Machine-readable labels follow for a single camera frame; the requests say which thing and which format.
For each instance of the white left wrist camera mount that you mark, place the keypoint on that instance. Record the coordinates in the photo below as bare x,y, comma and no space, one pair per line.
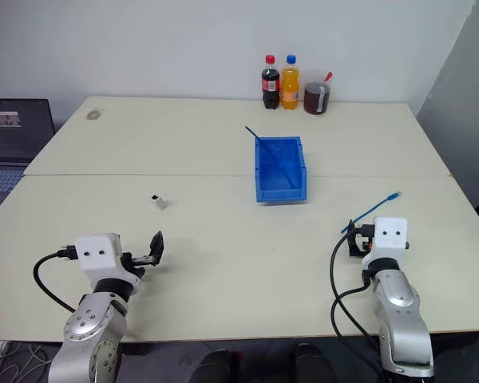
97,259

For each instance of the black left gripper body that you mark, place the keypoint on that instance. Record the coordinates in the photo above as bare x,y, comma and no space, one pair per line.
137,261

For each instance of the grey partition panel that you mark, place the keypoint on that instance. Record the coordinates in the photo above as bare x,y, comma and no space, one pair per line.
463,119

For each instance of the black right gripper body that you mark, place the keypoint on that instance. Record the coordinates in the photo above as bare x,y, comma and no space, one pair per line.
367,241

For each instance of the small white black object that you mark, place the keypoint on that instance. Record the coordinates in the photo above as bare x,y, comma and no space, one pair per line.
160,202

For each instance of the dark laptop computer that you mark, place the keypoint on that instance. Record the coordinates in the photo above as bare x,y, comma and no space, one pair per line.
12,135

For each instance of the small brown round spot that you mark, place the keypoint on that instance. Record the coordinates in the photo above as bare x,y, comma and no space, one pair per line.
92,115

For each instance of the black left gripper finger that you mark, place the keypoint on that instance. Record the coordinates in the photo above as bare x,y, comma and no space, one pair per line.
157,245

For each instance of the orange soda bottle blue cap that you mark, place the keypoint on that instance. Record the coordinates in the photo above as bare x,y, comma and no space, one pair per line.
290,88

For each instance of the dark rounded shape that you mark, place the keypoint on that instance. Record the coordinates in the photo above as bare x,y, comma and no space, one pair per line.
217,367

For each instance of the clear cup with dark liquid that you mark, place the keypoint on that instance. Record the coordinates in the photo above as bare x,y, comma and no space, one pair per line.
316,99

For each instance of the blue plastic storage bin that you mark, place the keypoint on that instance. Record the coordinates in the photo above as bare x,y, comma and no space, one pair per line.
281,175

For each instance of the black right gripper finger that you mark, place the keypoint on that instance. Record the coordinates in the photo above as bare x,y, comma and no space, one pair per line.
355,229
353,248

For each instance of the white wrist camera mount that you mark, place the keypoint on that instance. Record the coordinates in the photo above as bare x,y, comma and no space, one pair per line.
97,259
389,239

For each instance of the cola bottle red cap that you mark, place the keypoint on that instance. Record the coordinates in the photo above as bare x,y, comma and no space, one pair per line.
270,85

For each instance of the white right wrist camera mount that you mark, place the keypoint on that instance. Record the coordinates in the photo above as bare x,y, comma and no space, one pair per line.
389,239

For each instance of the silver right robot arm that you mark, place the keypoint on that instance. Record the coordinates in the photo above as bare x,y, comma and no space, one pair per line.
401,319

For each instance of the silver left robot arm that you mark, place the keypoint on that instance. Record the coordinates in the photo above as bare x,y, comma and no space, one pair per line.
89,323

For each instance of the red spoon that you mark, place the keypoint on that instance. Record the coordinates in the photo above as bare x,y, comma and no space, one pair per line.
328,76

